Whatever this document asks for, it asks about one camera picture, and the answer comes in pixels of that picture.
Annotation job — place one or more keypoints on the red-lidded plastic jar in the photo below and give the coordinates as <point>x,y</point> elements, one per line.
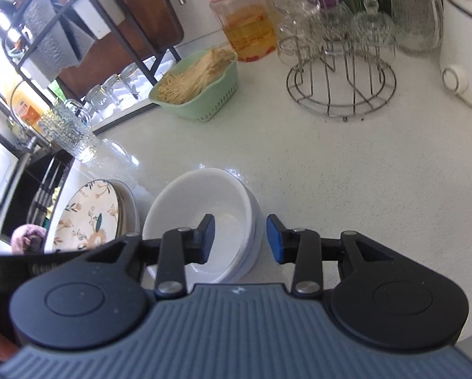
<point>247,23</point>

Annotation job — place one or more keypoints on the white bowl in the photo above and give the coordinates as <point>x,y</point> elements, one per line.
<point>188,205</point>
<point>255,237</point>

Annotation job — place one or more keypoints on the white plastic holder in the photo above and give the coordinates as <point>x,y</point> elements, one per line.
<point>101,8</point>

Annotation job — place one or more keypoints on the green plastic basket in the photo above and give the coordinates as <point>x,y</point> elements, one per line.
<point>204,102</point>

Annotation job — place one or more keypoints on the white tray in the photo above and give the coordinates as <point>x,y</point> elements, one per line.
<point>141,106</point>

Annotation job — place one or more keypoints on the black metal rack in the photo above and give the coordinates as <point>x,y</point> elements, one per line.
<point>18,19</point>

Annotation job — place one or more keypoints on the pink fluffy cloth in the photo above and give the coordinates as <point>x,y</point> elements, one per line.
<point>26,239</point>

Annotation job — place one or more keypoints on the floral rabbit plate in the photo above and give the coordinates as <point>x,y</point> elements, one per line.
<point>84,217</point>

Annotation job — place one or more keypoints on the steel kitchen faucet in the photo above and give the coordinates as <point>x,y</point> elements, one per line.
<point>20,138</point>

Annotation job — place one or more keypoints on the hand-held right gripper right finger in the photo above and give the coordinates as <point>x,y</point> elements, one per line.
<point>274,241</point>

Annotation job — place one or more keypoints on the pale rimmed plate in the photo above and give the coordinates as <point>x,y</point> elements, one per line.
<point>130,209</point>

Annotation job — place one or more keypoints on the dried noodle bundle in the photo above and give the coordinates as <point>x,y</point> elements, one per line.
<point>192,79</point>

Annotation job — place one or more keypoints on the wooden cutting board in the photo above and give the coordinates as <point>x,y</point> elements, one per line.
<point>141,8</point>

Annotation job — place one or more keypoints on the yellow detergent bottle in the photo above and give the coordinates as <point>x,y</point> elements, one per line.
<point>24,110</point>

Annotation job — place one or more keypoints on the white rice cooker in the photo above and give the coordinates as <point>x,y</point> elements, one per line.
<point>468,47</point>

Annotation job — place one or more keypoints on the clear drinking glass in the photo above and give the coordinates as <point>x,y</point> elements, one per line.
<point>135,83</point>
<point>94,102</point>
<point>114,92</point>

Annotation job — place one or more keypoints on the textured glass pitcher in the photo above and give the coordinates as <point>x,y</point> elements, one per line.
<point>413,12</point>
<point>72,134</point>

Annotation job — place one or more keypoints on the black sink drain rack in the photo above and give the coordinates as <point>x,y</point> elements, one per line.
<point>42,189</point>

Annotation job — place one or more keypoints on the glass cup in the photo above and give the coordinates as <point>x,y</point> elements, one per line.
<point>295,31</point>
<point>374,35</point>

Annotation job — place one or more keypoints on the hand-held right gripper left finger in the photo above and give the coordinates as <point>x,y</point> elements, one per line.
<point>210,241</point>

